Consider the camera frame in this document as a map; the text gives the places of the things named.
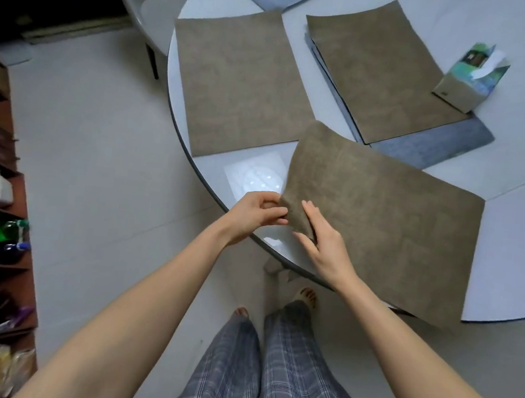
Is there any person's left hand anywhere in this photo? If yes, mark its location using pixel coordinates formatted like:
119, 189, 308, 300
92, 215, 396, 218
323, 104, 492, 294
219, 187, 291, 253

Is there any person's right hand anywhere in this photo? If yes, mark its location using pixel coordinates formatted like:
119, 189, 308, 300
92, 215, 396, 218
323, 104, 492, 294
287, 199, 368, 295

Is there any brown placemat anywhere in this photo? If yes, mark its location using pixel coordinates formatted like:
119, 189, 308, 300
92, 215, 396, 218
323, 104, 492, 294
162, 1, 325, 168
268, 118, 492, 333

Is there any stack of placemats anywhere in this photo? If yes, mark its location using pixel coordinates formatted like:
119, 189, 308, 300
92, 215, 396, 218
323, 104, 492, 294
292, 0, 508, 177

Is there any person's right forearm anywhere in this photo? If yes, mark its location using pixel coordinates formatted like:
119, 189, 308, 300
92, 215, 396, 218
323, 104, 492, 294
325, 276, 525, 398

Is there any person's left forearm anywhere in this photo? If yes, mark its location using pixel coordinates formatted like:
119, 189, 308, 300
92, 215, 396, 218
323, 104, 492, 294
14, 212, 233, 398

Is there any person's right foot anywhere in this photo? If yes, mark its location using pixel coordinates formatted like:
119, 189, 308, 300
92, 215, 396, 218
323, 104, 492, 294
290, 285, 320, 311

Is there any round grey marble table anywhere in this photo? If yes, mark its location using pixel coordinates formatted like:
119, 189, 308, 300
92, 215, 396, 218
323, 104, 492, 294
146, 0, 525, 328

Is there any blue green tissue pack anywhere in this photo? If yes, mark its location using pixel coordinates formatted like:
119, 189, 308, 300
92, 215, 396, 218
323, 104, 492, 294
429, 38, 514, 118

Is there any grey chair with stitched back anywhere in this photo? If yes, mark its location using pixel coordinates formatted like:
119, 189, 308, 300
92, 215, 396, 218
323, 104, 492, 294
96, 0, 199, 84

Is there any brown wooden cubby shelf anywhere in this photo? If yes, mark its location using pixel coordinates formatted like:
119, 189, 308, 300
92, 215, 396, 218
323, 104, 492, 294
0, 50, 66, 398

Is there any green plastic bottle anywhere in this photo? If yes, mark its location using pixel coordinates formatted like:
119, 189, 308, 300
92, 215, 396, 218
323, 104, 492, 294
0, 217, 31, 248

